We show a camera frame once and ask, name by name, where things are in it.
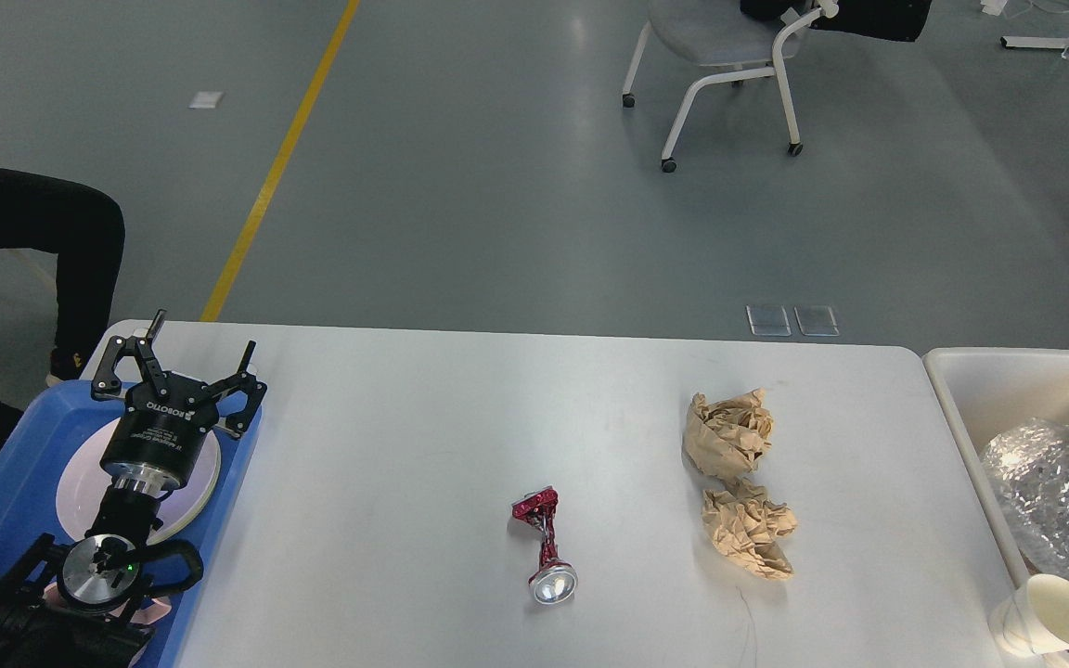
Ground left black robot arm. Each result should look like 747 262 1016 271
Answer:
0 313 267 667

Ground beige plastic bin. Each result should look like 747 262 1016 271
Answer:
921 347 1069 664

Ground person in black left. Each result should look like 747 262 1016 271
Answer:
0 161 127 457

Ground crumpled brown paper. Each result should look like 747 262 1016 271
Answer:
701 478 799 581
683 388 775 482

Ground grey white office chair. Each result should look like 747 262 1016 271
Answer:
621 1 840 173

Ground white paper cup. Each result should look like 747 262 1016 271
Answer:
988 573 1069 657

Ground crumpled brown paper upper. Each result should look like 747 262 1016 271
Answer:
683 388 775 482

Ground large silver foil bag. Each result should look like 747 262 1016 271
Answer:
980 418 1069 580

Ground crumpled brown paper lower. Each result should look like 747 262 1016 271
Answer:
701 478 799 581

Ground blue plastic tray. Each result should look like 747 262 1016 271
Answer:
0 380 264 668

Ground pink plate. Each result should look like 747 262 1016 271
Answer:
56 418 222 545

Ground crushed red can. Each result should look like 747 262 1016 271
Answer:
510 486 580 606

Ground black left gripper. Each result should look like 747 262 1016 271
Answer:
92 310 269 493

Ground walking person black sneakers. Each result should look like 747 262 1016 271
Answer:
740 0 932 43

